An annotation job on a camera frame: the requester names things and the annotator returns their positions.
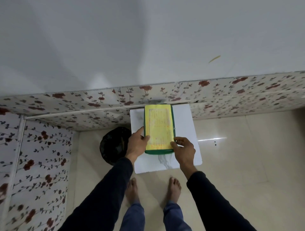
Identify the small white marble-pattern table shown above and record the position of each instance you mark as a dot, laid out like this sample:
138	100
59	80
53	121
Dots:
185	128

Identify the person's left forearm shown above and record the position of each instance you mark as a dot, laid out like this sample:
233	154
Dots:
104	197

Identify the person's foot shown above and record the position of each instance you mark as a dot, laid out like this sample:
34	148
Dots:
173	189
131	190

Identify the person's left thumb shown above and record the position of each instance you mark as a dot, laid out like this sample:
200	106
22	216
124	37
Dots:
147	138

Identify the yellow packet with green edge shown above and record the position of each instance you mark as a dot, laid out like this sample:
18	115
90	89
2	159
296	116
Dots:
159	123

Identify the person's right leg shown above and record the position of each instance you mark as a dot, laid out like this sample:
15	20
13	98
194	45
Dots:
176	217

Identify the person's left foot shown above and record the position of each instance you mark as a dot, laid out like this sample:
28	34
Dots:
131	190

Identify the person's leg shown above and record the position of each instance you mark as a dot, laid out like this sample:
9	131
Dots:
176	217
133	217

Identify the person's right foot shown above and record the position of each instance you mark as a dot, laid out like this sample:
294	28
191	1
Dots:
173	189

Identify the person's right hand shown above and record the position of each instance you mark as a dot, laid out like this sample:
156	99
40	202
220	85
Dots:
185	154

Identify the black plastic garbage bag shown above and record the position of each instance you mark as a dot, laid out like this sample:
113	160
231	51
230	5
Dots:
114	145

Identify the person's left hand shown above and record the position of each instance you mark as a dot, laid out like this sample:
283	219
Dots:
135	146

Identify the person's right forearm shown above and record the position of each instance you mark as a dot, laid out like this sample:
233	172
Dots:
214	204

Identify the person's left leg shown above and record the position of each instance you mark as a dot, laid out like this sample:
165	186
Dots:
133	217

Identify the person's right thumb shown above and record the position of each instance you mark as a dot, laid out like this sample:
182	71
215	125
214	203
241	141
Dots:
173	145

